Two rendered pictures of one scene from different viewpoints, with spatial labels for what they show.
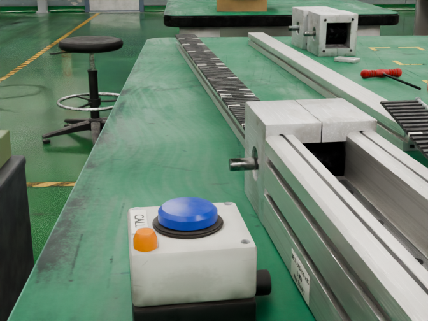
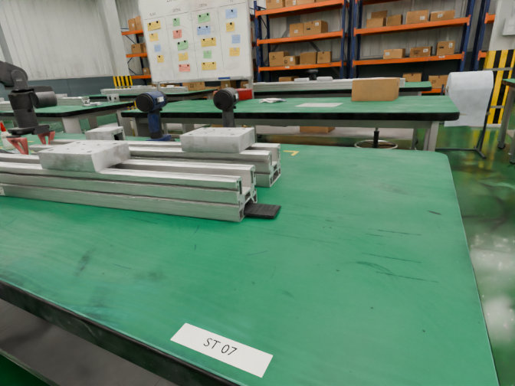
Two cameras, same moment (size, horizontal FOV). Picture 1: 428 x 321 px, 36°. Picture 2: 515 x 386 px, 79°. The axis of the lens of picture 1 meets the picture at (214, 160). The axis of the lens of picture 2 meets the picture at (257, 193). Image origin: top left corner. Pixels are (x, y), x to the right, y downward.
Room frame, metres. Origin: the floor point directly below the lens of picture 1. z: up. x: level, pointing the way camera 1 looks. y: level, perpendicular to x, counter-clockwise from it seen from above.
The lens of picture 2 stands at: (-0.55, 0.28, 1.05)
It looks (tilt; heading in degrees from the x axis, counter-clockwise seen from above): 22 degrees down; 300
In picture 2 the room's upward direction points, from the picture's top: 4 degrees counter-clockwise
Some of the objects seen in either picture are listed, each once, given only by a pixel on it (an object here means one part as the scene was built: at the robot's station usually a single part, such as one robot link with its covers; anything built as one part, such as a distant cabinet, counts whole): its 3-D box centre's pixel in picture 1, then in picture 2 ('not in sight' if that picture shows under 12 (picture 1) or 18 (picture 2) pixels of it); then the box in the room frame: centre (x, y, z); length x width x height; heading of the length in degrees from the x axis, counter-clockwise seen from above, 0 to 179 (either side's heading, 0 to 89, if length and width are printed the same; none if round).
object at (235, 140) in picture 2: not in sight; (219, 144); (-0.07, -0.38, 0.87); 0.16 x 0.11 x 0.07; 8
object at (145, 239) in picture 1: (145, 237); not in sight; (0.37, 0.04, 0.85); 0.02 x 0.02 x 0.01
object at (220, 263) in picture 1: (200, 262); not in sight; (0.41, 0.01, 0.81); 0.10 x 0.08 x 0.06; 98
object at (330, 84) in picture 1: (307, 70); not in sight; (1.24, -0.18, 0.79); 0.96 x 0.04 x 0.03; 8
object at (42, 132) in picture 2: not in sight; (41, 140); (0.62, -0.30, 0.86); 0.07 x 0.07 x 0.09; 9
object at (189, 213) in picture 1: (188, 218); not in sight; (0.41, 0.02, 0.84); 0.04 x 0.04 x 0.02
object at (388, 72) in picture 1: (398, 79); not in sight; (1.18, -0.34, 0.79); 0.16 x 0.08 x 0.02; 12
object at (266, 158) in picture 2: not in sight; (144, 158); (0.18, -0.34, 0.82); 0.80 x 0.10 x 0.09; 8
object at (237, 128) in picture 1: (209, 73); not in sight; (1.22, 0.01, 0.79); 0.96 x 0.04 x 0.03; 8
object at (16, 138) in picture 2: not in sight; (26, 144); (0.61, -0.25, 0.86); 0.07 x 0.07 x 0.09; 9
